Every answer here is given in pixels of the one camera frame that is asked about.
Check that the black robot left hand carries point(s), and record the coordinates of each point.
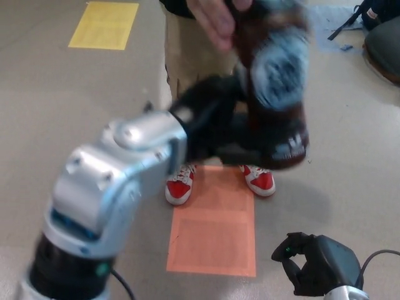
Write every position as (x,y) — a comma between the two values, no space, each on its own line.
(209,125)

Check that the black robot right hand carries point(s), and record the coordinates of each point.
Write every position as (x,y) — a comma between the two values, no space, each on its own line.
(331,262)

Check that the person's bare right hand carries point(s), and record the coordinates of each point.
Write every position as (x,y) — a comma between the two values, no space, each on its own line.
(215,18)

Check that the brown protein shake bottle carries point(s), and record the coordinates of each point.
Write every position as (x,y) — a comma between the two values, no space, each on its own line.
(278,109)

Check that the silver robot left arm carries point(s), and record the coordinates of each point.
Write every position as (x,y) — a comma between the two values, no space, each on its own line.
(100,187)

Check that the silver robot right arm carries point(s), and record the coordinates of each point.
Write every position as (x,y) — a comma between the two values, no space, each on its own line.
(347,293)

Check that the black shirt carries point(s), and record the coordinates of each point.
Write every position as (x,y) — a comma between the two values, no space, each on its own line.
(175,6)

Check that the red white sneaker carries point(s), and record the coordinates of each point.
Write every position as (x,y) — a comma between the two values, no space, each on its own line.
(261,182)
(178,189)

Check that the blue floor sheet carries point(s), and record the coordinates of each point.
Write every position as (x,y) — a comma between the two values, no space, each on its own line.
(325,37)

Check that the orange floor sheet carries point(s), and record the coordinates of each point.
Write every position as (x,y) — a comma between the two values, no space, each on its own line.
(212,237)

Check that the yellow floor sheet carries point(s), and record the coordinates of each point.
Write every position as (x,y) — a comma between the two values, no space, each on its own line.
(103,26)

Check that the blue tape scrap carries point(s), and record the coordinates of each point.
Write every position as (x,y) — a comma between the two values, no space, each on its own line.
(345,47)

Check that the black backpack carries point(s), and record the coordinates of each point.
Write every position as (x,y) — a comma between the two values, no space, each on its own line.
(379,14)

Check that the grey round chair seat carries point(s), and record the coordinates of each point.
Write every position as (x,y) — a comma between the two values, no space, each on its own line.
(384,51)

